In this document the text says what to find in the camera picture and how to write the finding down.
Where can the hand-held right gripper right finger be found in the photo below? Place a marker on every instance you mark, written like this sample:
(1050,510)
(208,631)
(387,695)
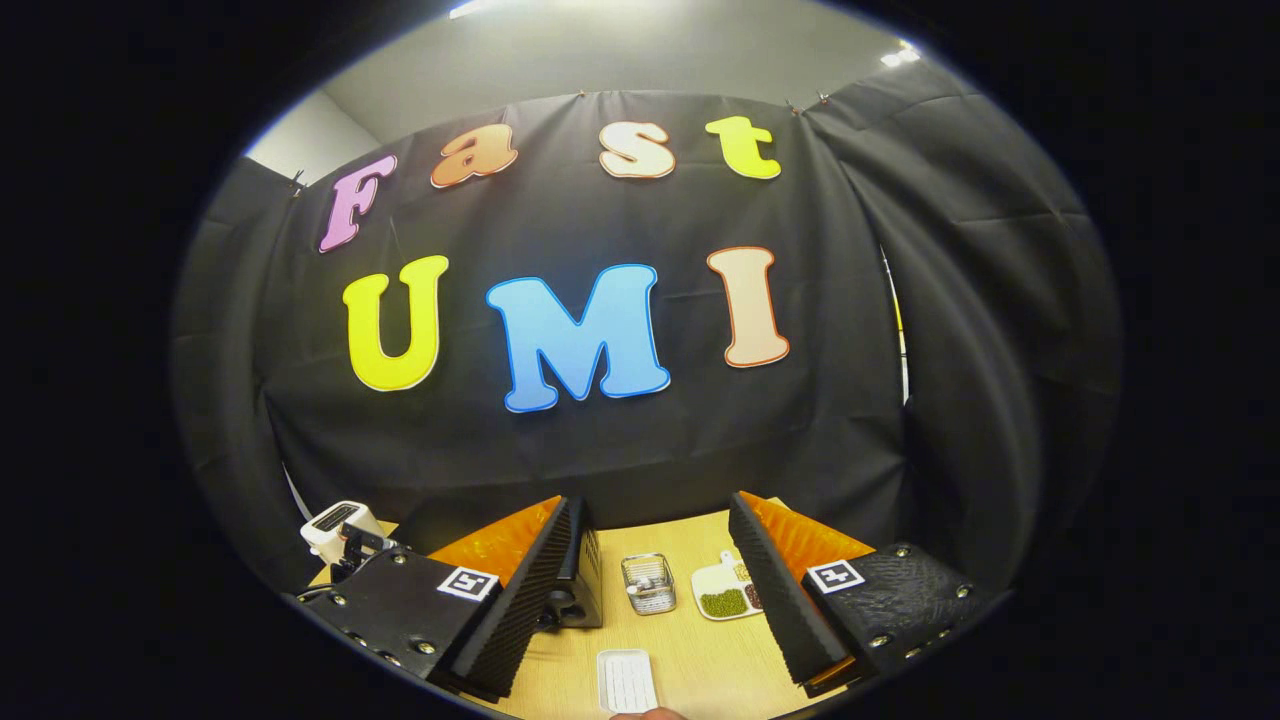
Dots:
(780,605)

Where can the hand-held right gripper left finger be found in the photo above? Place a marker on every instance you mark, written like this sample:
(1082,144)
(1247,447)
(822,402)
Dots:
(515,610)

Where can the black electric oven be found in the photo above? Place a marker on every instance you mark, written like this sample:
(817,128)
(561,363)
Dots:
(587,575)

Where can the white toaster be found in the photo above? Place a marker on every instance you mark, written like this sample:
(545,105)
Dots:
(335,522)

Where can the white divided plate with beans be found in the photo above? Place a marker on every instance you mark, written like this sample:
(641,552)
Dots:
(722,600)

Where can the small white ribbed tray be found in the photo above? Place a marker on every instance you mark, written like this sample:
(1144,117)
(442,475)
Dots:
(627,680)

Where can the clear glass container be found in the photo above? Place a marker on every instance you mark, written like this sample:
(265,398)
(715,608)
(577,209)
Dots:
(648,585)

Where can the black backdrop cloth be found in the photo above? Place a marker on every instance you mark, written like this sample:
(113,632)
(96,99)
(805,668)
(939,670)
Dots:
(620,450)

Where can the thin white yellow pole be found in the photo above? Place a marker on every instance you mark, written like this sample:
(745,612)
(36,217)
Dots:
(897,330)

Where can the small ceiling light panel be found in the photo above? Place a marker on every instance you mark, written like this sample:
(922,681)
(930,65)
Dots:
(900,56)

